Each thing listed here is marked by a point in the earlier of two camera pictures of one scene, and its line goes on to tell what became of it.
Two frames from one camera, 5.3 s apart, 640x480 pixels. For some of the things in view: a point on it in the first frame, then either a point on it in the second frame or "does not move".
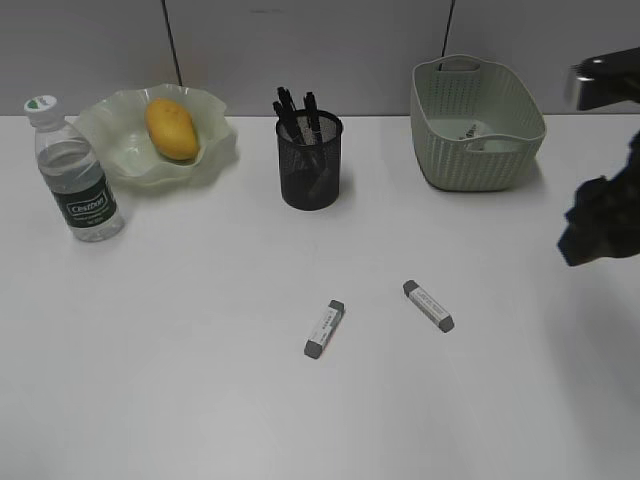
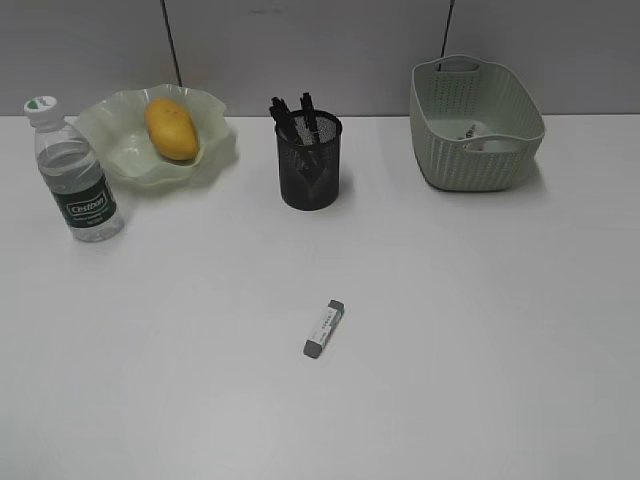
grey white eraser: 428,306 -> 311,188
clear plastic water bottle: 74,174 does not move
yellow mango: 171,129 does not move
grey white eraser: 315,345 does not move
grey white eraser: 324,174 -> 298,178
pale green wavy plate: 125,151 does not move
